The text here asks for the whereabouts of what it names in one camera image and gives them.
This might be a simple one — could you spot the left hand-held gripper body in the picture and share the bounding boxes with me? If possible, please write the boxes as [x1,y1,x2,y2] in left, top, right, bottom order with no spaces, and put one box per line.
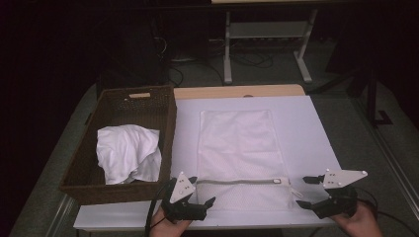
[160,171,209,222]

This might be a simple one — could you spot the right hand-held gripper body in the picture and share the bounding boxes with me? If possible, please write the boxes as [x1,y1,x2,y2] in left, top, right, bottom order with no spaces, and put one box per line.
[311,168,369,220]

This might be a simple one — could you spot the white mesh laundry bag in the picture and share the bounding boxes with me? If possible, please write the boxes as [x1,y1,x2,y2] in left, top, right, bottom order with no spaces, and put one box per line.
[196,109,304,211]

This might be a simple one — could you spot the white shirt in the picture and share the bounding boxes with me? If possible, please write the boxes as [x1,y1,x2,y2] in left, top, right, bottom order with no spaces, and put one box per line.
[96,123,163,186]

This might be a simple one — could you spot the brown wicker basket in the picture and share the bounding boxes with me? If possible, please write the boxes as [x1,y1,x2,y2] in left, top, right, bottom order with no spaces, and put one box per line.
[58,84,178,205]

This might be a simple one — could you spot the person's left hand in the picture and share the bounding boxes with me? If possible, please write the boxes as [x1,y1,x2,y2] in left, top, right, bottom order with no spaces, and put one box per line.
[149,207,193,237]

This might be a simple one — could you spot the person's right hand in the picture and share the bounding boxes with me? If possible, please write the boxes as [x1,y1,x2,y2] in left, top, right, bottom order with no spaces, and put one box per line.
[328,201,385,237]

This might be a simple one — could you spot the white board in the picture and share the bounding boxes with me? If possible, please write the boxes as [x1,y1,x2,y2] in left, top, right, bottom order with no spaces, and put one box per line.
[72,95,344,231]

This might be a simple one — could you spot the black metal stand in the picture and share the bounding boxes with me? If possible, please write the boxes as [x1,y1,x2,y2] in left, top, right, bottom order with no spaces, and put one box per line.
[324,42,394,127]

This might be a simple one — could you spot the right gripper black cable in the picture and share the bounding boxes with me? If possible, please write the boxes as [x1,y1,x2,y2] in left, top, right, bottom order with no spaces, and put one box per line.
[355,187,419,237]

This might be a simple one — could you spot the black floor cables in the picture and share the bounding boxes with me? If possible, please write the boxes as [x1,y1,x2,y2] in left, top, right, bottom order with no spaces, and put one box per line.
[230,50,275,70]

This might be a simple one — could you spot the white metal desk frame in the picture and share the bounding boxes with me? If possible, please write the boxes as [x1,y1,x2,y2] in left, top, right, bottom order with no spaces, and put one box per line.
[210,0,319,85]

